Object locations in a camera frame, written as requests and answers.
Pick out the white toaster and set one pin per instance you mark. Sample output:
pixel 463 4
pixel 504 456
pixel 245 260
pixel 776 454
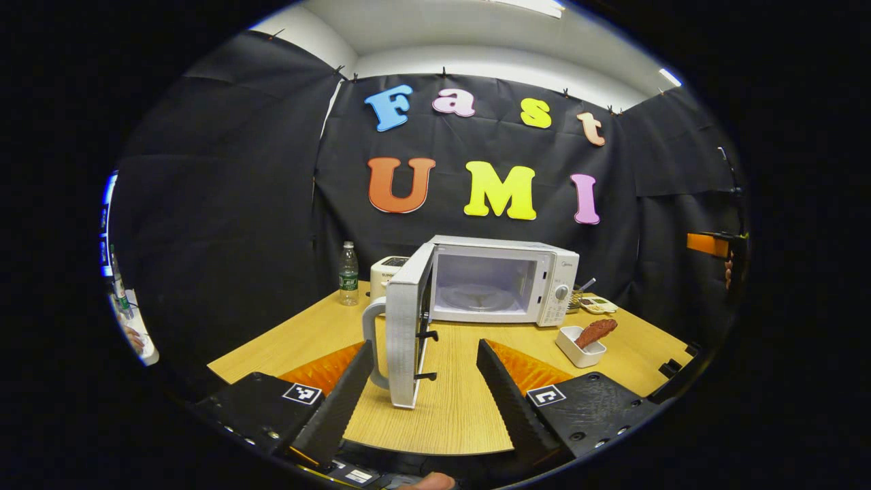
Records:
pixel 386 272

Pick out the black table clamp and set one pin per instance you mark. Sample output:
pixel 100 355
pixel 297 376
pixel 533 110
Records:
pixel 670 368

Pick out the large ceiling light panel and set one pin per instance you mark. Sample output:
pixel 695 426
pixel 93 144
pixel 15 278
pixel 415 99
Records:
pixel 537 7

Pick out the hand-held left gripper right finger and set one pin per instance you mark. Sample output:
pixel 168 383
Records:
pixel 514 415

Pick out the blue and white board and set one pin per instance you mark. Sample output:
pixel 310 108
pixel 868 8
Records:
pixel 109 224

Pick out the white side table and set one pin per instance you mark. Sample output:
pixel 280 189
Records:
pixel 139 340

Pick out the red sausage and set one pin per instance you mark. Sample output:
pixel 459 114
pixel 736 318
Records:
pixel 596 331

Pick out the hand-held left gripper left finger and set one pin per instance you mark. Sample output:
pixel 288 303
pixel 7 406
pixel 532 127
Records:
pixel 340 408

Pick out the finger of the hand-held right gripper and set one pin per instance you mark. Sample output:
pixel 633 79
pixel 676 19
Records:
pixel 704 244

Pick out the clear plastic water bottle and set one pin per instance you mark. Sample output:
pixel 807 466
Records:
pixel 348 275

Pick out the black backdrop cloth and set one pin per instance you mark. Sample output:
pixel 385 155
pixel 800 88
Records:
pixel 218 224

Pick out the white microwave oven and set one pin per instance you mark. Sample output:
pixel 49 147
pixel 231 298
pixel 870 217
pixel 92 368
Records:
pixel 490 258

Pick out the white rectangular dish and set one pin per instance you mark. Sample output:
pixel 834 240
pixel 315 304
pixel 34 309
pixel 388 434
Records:
pixel 580 350

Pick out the green bottle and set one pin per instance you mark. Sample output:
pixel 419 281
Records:
pixel 121 294

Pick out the small ceiling light panel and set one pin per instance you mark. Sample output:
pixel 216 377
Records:
pixel 670 77

